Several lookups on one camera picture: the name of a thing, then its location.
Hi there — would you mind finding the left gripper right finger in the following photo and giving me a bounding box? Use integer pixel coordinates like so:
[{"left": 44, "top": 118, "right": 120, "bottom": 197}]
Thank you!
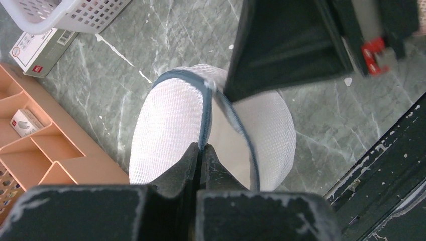
[{"left": 200, "top": 144, "right": 247, "bottom": 191}]

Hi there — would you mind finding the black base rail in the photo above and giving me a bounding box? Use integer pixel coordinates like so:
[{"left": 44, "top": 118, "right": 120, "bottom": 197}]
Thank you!
[{"left": 326, "top": 96, "right": 425, "bottom": 240}]

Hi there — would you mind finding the white plastic basket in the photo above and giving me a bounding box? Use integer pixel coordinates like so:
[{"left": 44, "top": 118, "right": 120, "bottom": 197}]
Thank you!
[{"left": 1, "top": 0, "right": 130, "bottom": 35}]

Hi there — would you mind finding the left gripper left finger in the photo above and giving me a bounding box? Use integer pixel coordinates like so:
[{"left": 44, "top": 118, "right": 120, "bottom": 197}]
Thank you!
[{"left": 148, "top": 143, "right": 199, "bottom": 191}]

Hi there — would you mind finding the white mesh laundry bag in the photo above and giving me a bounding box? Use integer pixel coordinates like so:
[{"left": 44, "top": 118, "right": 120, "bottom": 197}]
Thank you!
[{"left": 129, "top": 64, "right": 296, "bottom": 191}]

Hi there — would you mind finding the small white box in organizer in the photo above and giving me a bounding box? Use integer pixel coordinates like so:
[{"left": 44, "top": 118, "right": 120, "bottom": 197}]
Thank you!
[{"left": 10, "top": 109, "right": 44, "bottom": 137}]

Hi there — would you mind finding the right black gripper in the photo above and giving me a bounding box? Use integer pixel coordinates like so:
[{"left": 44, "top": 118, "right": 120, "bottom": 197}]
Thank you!
[{"left": 325, "top": 1, "right": 425, "bottom": 76}]

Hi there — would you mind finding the orange plastic file organizer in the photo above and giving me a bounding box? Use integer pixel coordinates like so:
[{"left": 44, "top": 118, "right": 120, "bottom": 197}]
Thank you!
[{"left": 1, "top": 63, "right": 129, "bottom": 221}]

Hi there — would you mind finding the small white cardboard box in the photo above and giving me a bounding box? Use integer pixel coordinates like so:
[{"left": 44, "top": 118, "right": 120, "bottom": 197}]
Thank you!
[{"left": 9, "top": 28, "right": 78, "bottom": 78}]

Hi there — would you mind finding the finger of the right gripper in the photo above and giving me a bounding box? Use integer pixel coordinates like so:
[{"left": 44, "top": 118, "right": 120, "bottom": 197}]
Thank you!
[{"left": 224, "top": 1, "right": 353, "bottom": 102}]

